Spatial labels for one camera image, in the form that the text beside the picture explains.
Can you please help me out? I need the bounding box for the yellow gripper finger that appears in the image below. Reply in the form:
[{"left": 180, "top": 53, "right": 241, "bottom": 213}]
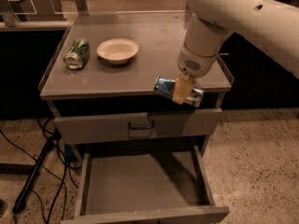
[{"left": 172, "top": 75, "right": 196, "bottom": 105}]

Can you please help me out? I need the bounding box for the white bowl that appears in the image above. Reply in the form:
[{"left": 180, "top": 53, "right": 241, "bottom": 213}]
[{"left": 96, "top": 38, "right": 139, "bottom": 64}]

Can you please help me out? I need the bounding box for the black floor cable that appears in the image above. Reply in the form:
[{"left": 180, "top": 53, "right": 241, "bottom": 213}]
[{"left": 0, "top": 117, "right": 82, "bottom": 224}]

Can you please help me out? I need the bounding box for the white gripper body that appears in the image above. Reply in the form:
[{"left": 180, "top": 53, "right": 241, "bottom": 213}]
[{"left": 178, "top": 14, "right": 231, "bottom": 78}]

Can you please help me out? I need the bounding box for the open middle drawer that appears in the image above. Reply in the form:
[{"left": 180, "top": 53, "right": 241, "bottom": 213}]
[{"left": 62, "top": 146, "right": 229, "bottom": 224}]

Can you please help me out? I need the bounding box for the blue box on floor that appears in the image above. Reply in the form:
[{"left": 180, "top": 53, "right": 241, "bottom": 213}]
[{"left": 64, "top": 145, "right": 76, "bottom": 161}]

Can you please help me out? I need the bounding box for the top drawer with handle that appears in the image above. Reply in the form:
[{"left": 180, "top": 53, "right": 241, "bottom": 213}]
[{"left": 54, "top": 108, "right": 222, "bottom": 145}]

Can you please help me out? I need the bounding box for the green soda can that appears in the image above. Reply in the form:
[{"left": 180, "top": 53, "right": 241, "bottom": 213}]
[{"left": 64, "top": 38, "right": 91, "bottom": 70}]

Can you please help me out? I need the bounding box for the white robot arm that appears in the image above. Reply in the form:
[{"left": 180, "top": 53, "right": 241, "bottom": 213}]
[{"left": 178, "top": 0, "right": 299, "bottom": 107}]

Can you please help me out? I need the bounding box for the grey drawer cabinet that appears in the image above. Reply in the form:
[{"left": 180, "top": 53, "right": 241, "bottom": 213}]
[{"left": 37, "top": 10, "right": 235, "bottom": 224}]

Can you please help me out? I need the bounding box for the left background desk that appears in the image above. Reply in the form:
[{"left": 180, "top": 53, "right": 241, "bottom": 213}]
[{"left": 1, "top": 0, "right": 64, "bottom": 21}]

